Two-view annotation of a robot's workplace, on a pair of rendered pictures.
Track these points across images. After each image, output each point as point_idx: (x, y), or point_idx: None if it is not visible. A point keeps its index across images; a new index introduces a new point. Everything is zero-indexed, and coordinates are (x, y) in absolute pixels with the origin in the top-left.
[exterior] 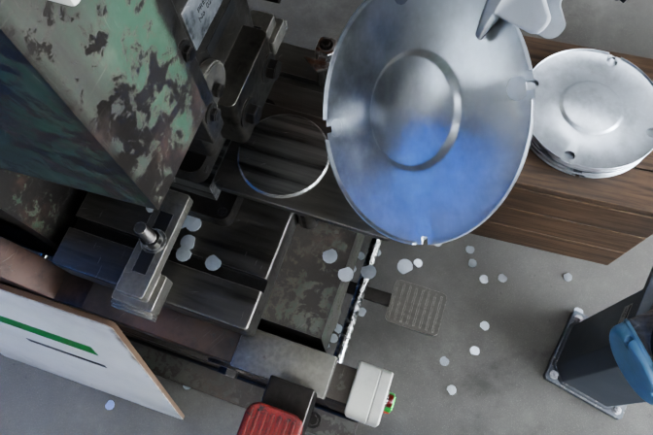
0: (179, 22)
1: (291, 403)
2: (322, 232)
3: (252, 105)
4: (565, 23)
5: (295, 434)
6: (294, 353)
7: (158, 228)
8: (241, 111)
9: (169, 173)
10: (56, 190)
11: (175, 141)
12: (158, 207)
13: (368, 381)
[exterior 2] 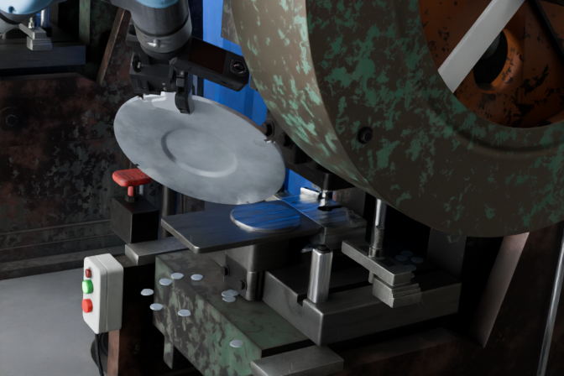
0: None
1: (137, 207)
2: (216, 283)
3: (268, 123)
4: (154, 99)
5: (120, 177)
6: (161, 248)
7: (283, 194)
8: (267, 117)
9: (228, 33)
10: (355, 191)
11: (235, 28)
12: (221, 36)
13: (109, 263)
